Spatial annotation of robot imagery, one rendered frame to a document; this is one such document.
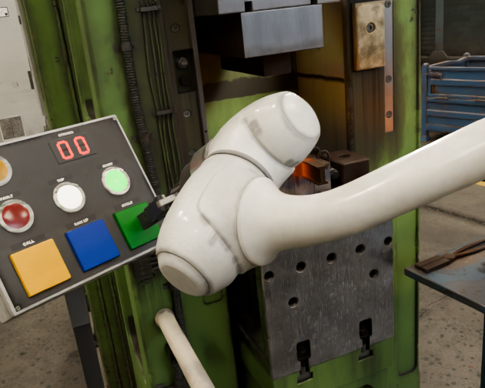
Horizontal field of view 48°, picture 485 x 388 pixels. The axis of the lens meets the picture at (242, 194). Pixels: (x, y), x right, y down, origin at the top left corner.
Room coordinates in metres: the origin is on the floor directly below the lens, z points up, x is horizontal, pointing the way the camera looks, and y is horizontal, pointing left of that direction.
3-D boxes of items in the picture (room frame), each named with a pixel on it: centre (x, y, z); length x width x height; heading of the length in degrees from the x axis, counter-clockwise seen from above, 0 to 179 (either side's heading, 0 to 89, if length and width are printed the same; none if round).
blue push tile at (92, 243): (0.89, 0.28, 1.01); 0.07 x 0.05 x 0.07; 136
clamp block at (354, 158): (1.37, -0.28, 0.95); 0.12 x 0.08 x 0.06; 21
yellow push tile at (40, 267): (0.81, 0.35, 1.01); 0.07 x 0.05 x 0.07; 136
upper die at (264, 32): (1.45, -0.06, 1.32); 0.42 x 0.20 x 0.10; 21
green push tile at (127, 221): (0.96, 0.21, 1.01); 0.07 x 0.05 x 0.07; 136
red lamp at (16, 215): (0.85, 0.38, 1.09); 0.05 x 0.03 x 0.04; 111
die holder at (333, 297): (1.47, -0.10, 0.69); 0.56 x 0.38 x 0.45; 21
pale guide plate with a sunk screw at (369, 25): (1.48, -0.38, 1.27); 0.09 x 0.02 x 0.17; 111
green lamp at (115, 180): (0.99, 0.24, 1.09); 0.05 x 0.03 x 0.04; 111
